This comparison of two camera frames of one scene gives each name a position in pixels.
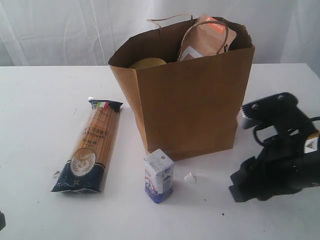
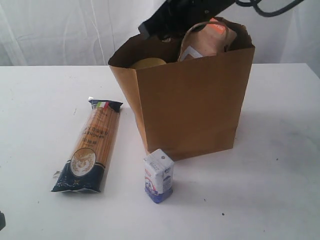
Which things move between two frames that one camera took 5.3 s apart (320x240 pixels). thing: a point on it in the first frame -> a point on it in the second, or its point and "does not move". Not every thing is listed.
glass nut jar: (147, 62) does not move
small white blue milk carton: (159, 172) does not move
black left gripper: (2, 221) does not move
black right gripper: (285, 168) -> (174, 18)
